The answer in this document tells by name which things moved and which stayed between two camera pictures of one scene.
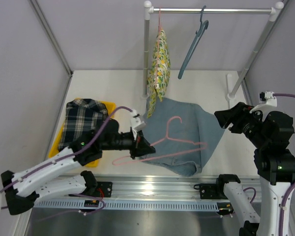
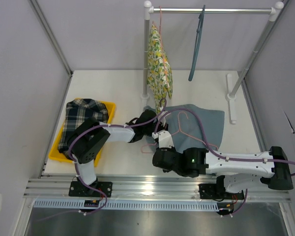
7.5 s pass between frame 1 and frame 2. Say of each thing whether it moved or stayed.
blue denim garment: stayed
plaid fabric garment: stayed
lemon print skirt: moved
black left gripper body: moved
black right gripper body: moved
